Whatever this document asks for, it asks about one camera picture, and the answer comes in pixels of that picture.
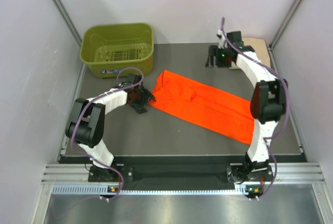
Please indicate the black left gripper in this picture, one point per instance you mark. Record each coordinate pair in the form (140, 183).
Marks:
(146, 96)

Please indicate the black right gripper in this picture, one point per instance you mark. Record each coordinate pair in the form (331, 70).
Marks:
(214, 51)

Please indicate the orange t shirt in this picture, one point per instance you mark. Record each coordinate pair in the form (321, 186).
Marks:
(204, 106)

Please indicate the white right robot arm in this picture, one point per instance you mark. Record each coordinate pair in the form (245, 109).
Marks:
(268, 103)

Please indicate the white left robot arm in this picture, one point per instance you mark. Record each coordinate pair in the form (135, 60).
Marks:
(85, 125)

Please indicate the folded beige t shirt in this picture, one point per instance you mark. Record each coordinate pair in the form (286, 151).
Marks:
(259, 45)

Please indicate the green plastic basket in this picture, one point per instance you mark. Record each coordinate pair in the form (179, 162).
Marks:
(107, 49)

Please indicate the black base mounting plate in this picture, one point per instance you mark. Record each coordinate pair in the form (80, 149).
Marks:
(221, 172)

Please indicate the right aluminium corner post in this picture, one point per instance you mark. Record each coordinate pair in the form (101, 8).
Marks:
(286, 21)

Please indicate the aluminium corner post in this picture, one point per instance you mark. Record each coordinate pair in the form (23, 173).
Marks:
(69, 23)
(286, 21)

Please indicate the white slotted cable duct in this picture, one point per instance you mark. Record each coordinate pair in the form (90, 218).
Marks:
(110, 190)

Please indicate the left aluminium corner post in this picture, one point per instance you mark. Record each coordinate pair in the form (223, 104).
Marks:
(69, 23)

